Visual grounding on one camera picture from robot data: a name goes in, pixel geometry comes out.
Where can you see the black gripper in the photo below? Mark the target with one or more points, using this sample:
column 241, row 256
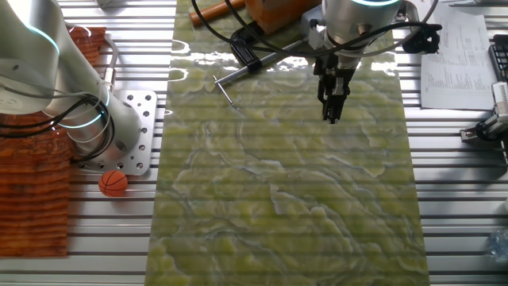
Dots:
column 335, row 67

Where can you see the grey push button box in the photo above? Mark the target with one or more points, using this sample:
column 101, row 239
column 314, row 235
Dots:
column 311, row 37

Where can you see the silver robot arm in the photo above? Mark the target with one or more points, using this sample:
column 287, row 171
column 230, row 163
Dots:
column 24, row 59

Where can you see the black steel C-clamp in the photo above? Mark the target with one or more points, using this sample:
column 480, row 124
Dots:
column 246, row 53

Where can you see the open cardboard box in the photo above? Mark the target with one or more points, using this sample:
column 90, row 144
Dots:
column 274, row 14

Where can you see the green marble pattern mat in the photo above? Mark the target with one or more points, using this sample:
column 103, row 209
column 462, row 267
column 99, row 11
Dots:
column 278, row 198

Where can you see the printed paper sheet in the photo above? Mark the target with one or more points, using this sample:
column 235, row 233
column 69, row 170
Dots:
column 456, row 79

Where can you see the small grey clamp device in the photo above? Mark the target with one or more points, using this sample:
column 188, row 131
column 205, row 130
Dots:
column 482, row 130

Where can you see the black keyboard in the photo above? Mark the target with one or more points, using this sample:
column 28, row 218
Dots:
column 501, row 59

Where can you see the clear plastic water bottle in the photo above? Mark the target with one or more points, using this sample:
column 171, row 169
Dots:
column 501, row 246

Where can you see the small orange basketball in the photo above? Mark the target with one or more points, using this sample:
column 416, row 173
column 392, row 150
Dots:
column 113, row 183

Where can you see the reddish wood grain board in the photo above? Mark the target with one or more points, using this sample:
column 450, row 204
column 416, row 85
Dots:
column 31, row 198

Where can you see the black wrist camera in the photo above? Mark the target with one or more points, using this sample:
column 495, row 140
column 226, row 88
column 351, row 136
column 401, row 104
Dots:
column 422, row 39

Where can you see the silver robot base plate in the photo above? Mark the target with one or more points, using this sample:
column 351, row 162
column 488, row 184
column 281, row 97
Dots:
column 145, row 119

